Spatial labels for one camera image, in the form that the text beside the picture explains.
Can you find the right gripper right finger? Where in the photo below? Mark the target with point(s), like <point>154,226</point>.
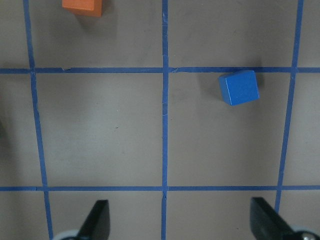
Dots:
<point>266,224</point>

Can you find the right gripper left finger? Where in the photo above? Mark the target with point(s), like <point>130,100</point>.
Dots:
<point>97,224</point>

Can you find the blue block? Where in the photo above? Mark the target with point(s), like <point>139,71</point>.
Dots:
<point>239,87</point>

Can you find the orange block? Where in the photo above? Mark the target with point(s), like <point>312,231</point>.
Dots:
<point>90,8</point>

